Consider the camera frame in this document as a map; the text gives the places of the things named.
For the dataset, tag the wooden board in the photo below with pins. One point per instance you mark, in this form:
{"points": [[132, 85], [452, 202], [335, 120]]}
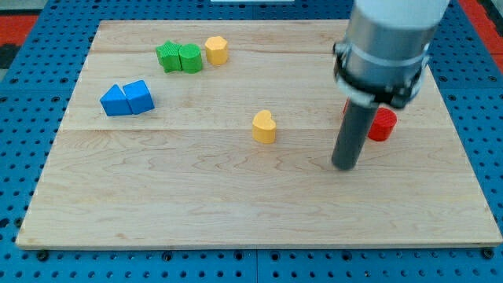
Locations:
{"points": [[189, 175]]}

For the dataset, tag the red block behind rod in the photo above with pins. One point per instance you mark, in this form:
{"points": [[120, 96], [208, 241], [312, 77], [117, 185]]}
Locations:
{"points": [[346, 106]]}

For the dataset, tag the green star block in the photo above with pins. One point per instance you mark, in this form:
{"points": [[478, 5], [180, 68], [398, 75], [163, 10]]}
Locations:
{"points": [[168, 56]]}

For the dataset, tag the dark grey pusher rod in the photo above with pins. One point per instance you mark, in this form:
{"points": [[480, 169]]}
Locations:
{"points": [[352, 135]]}

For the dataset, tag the blue cube block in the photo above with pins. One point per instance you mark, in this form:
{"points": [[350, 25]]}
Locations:
{"points": [[138, 97]]}

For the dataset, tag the yellow heart block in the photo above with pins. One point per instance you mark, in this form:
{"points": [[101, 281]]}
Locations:
{"points": [[264, 127]]}

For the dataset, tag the red cylinder block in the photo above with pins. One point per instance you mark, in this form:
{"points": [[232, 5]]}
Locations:
{"points": [[383, 124]]}

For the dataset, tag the blue triangle block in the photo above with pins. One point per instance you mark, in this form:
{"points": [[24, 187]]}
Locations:
{"points": [[114, 102]]}

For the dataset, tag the yellow hexagon block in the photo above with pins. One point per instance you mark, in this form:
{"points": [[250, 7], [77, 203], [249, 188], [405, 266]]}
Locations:
{"points": [[216, 50]]}

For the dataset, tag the green cylinder block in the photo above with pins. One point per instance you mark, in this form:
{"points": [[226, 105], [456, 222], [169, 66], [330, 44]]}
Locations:
{"points": [[190, 58]]}

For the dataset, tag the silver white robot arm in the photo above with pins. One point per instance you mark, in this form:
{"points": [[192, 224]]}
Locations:
{"points": [[384, 52]]}

